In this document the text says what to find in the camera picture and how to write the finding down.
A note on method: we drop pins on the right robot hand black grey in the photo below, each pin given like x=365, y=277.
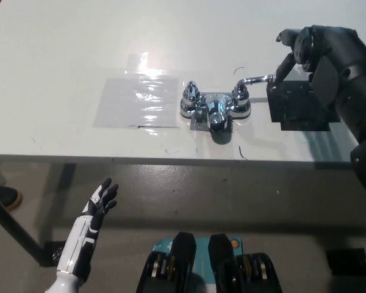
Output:
x=285, y=68

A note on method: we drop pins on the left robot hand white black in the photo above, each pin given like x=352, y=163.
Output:
x=82, y=241

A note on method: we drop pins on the chrome faucet body with spout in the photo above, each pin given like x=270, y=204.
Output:
x=216, y=113

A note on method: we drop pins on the black tape square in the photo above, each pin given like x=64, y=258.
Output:
x=292, y=107

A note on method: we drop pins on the black upright table leg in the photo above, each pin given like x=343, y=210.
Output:
x=67, y=180

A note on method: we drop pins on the black slanted table leg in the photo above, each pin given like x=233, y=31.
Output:
x=18, y=232

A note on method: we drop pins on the black shoe tan sole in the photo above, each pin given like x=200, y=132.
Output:
x=4, y=196

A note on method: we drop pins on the clear plastic taped sheet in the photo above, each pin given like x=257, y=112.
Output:
x=131, y=105

